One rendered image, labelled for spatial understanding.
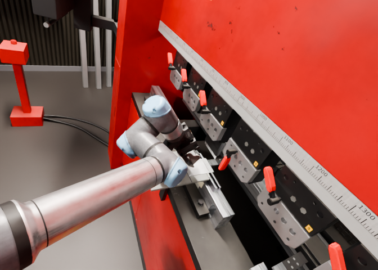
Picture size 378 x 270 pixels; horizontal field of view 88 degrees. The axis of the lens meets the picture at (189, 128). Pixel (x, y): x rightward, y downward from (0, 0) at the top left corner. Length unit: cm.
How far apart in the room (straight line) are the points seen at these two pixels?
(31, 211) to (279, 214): 54
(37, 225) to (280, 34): 63
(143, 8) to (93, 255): 164
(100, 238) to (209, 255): 107
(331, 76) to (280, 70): 12
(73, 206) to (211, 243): 62
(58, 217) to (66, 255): 138
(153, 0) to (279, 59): 97
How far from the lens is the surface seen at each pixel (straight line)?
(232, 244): 92
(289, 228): 61
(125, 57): 145
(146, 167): 46
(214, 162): 96
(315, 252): 92
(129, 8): 137
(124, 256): 173
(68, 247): 177
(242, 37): 71
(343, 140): 50
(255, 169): 64
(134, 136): 57
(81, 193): 39
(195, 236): 87
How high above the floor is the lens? 163
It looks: 34 degrees down
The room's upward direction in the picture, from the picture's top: 21 degrees clockwise
